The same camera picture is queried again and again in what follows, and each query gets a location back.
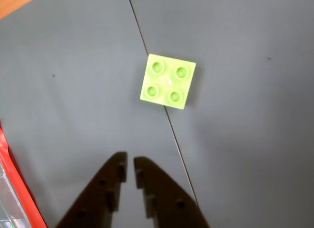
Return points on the transparent acrylic box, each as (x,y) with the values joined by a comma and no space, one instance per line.
(7,201)

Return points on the red tape strip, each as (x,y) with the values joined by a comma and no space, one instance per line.
(27,201)

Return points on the green lego block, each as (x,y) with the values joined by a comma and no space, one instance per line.
(166,82)

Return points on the grey table mat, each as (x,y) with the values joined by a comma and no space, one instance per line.
(245,139)
(73,90)

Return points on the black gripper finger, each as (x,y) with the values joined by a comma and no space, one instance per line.
(169,203)
(93,201)

